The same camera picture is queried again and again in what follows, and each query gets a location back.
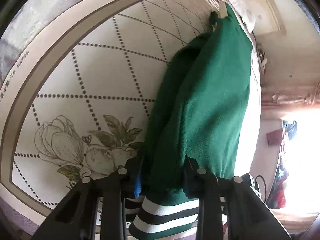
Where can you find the pink floral curtain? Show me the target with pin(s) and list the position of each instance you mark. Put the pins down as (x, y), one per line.
(290, 98)

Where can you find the white pillow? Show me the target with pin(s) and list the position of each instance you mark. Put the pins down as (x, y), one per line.
(248, 19)

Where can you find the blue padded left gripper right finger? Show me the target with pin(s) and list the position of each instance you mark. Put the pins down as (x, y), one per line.
(247, 215)

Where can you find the cream bed headboard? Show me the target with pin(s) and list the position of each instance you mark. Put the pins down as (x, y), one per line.
(267, 15)

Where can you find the clothes pile on windowsill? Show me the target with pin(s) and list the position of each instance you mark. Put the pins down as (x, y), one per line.
(281, 137)

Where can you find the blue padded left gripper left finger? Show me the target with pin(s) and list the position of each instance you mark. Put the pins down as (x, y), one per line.
(75, 216)

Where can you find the green cream varsity jacket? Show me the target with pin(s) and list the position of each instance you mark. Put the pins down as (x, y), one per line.
(198, 114)

